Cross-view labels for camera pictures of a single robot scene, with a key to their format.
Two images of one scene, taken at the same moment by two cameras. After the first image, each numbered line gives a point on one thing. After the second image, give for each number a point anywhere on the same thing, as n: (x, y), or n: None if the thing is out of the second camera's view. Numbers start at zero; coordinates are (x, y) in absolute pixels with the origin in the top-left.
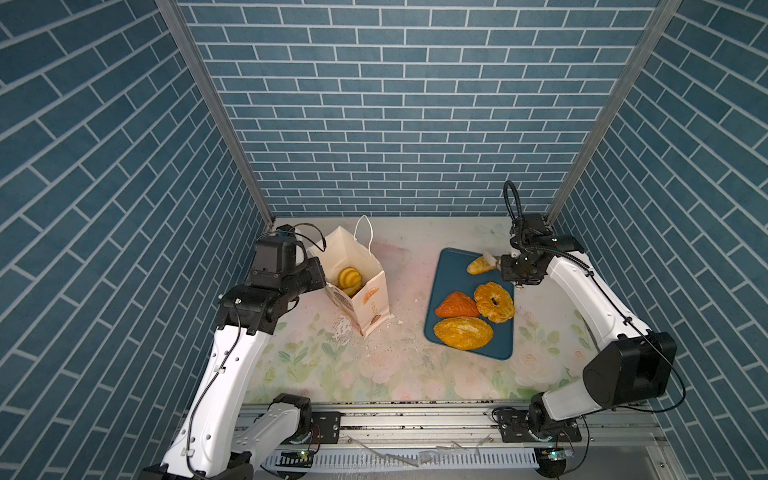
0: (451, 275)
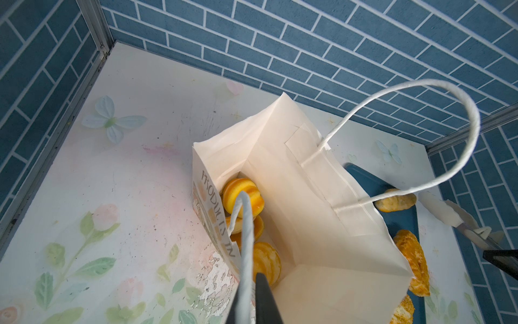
0: (375, 183)
